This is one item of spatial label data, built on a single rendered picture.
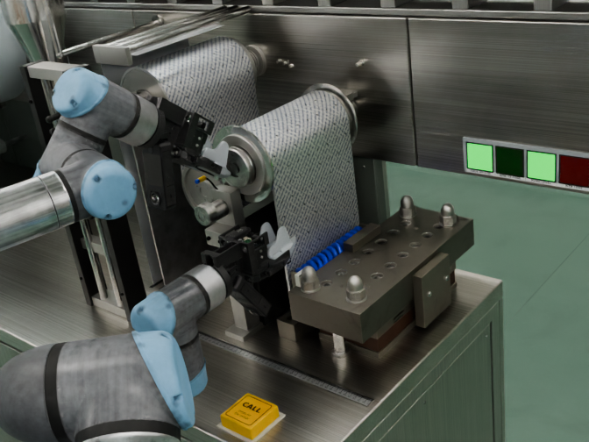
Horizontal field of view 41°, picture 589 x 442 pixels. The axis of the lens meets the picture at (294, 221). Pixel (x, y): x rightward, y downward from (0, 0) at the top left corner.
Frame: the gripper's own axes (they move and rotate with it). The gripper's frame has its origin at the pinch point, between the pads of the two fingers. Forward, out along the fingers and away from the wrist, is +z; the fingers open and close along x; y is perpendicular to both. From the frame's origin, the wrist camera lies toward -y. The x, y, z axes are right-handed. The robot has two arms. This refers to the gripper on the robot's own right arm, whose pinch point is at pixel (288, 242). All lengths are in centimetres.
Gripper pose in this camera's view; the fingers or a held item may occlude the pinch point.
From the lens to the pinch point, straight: 146.0
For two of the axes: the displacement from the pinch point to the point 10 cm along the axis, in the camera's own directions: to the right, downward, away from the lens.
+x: -7.7, -1.9, 6.2
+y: -1.3, -8.9, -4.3
